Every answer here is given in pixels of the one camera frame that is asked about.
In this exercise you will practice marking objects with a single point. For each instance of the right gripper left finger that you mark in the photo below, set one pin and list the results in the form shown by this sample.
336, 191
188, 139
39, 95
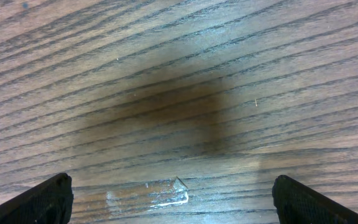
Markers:
49, 202

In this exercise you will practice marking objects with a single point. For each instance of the clear tape piece on table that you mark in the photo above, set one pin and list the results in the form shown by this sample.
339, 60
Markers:
149, 195

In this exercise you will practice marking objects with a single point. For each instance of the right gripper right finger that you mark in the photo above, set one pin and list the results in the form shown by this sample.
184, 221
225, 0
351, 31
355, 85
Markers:
296, 203

